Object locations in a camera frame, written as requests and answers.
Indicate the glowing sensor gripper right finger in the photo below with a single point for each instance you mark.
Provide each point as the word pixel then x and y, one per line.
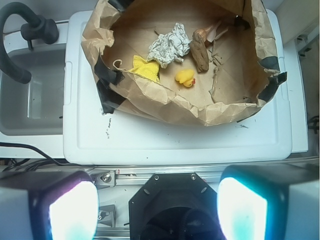
pixel 269 202

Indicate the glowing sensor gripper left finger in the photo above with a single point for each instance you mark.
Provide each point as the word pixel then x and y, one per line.
pixel 48 205

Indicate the brown wood chip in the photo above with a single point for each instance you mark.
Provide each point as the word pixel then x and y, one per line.
pixel 199 51

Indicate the white plastic cooler lid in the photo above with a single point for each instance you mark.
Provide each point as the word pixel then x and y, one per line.
pixel 92 137

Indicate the grey plastic bin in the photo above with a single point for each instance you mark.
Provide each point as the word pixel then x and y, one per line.
pixel 35 108

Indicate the brown paper bag tray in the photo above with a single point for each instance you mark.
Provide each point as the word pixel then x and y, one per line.
pixel 243 75

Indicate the yellow rubber duck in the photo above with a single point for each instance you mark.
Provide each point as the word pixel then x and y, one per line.
pixel 186 78

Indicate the yellow knitted cloth piece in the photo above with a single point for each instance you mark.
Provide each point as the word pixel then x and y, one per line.
pixel 145 69

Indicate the orange conch seashell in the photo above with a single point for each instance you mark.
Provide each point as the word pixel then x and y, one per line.
pixel 215 31

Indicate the crumpled white paper ball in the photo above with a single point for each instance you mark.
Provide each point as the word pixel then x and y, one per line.
pixel 170 47

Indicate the aluminium extrusion rail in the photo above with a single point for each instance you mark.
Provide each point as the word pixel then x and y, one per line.
pixel 211 173

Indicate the black octagonal mount plate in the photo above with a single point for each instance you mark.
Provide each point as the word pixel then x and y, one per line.
pixel 174 206

